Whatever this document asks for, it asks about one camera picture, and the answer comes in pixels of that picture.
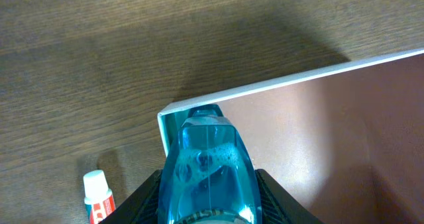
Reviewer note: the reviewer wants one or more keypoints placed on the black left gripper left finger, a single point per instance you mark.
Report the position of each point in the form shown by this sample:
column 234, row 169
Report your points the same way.
column 141, row 207

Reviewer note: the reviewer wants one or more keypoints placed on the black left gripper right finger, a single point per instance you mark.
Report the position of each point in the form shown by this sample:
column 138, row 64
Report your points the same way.
column 278, row 206

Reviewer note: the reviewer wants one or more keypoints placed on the red green toothpaste tube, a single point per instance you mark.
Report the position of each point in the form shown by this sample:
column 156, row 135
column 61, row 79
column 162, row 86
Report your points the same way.
column 99, row 201

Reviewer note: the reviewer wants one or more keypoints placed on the blue mouthwash bottle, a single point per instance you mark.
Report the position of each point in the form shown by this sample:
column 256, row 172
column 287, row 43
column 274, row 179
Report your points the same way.
column 208, row 176

